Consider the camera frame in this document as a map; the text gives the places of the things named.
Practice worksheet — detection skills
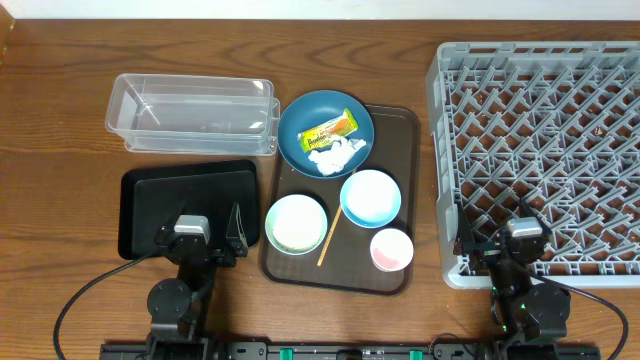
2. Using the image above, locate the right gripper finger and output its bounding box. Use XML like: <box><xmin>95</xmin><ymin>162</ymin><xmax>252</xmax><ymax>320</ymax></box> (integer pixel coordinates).
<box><xmin>519</xmin><ymin>198</ymin><xmax>550</xmax><ymax>231</ymax></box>
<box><xmin>456</xmin><ymin>204</ymin><xmax>476</xmax><ymax>254</ymax></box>

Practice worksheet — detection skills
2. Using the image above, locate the mint green bowl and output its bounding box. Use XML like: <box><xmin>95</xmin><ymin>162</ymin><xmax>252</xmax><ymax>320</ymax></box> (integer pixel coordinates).
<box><xmin>264</xmin><ymin>194</ymin><xmax>328</xmax><ymax>256</ymax></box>

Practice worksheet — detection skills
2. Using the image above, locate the pink cup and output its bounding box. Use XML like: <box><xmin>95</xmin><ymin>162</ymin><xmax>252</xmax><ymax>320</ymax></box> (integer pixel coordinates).
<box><xmin>370</xmin><ymin>228</ymin><xmax>414</xmax><ymax>272</ymax></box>

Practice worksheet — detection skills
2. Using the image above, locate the light blue bowl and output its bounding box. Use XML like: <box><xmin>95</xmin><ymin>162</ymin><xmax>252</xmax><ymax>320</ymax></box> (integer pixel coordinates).
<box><xmin>340</xmin><ymin>169</ymin><xmax>402</xmax><ymax>228</ymax></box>

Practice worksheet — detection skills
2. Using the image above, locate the white tissue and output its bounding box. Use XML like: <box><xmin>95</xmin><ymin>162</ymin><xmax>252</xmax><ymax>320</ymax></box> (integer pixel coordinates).
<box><xmin>308</xmin><ymin>138</ymin><xmax>366</xmax><ymax>176</ymax></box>

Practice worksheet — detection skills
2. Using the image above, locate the yellow green snack wrapper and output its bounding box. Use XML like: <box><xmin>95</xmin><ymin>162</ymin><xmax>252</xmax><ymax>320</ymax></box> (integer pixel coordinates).
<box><xmin>297</xmin><ymin>108</ymin><xmax>359</xmax><ymax>153</ymax></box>

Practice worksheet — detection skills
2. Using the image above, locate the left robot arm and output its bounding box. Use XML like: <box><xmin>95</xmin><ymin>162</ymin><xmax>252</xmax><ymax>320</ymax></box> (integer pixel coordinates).
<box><xmin>139</xmin><ymin>203</ymin><xmax>248</xmax><ymax>360</ymax></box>

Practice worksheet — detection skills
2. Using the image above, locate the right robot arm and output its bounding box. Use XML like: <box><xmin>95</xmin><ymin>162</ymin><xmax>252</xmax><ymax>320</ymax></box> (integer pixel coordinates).
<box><xmin>457</xmin><ymin>201</ymin><xmax>571</xmax><ymax>359</ymax></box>

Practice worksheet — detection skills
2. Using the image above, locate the grey dishwasher rack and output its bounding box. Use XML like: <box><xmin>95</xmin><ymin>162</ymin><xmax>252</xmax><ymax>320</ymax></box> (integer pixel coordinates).
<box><xmin>426</xmin><ymin>41</ymin><xmax>639</xmax><ymax>289</ymax></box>

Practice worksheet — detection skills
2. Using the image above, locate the black plastic tray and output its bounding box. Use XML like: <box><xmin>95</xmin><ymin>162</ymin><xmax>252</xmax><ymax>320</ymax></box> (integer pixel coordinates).
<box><xmin>118</xmin><ymin>159</ymin><xmax>260</xmax><ymax>260</ymax></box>

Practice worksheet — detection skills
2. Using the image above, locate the wooden chopstick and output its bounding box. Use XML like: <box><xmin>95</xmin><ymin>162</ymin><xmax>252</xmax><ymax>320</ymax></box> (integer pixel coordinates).
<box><xmin>316</xmin><ymin>199</ymin><xmax>342</xmax><ymax>267</ymax></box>

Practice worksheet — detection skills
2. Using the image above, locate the brown plastic serving tray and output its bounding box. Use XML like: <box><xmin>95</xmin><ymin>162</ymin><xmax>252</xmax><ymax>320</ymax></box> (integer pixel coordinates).
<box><xmin>259</xmin><ymin>105</ymin><xmax>420</xmax><ymax>296</ymax></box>

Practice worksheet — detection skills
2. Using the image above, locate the clear plastic bin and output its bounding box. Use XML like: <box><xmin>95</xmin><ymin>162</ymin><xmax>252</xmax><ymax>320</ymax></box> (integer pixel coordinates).
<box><xmin>105</xmin><ymin>73</ymin><xmax>280</xmax><ymax>156</ymax></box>

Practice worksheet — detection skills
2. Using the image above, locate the dark blue plate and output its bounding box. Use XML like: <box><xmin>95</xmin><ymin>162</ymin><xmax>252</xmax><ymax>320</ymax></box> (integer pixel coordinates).
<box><xmin>278</xmin><ymin>90</ymin><xmax>375</xmax><ymax>179</ymax></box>

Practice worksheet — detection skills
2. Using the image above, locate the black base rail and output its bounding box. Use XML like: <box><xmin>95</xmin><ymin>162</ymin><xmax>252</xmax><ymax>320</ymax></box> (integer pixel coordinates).
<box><xmin>98</xmin><ymin>340</ymin><xmax>602</xmax><ymax>360</ymax></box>

